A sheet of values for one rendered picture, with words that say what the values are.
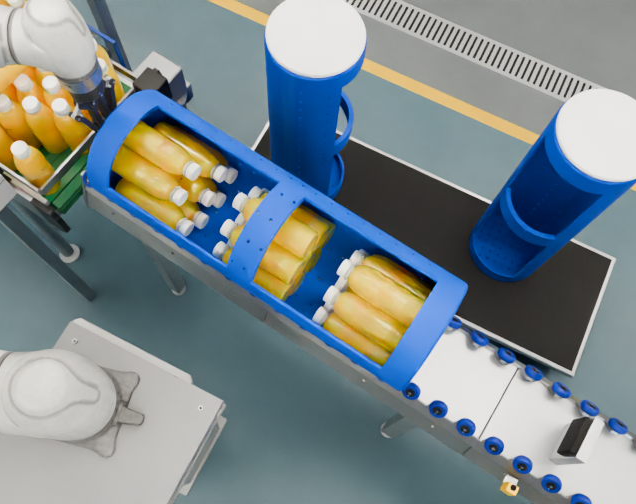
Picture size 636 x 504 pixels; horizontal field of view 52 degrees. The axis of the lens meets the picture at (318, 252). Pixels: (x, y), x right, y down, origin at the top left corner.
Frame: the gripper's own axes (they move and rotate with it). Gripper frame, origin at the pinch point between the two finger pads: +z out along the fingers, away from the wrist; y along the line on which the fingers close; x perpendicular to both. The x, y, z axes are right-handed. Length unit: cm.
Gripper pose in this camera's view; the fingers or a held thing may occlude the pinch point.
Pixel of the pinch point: (107, 128)
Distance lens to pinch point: 162.3
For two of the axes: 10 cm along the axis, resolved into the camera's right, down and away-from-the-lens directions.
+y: -5.5, 7.8, -3.0
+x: 8.3, 5.3, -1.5
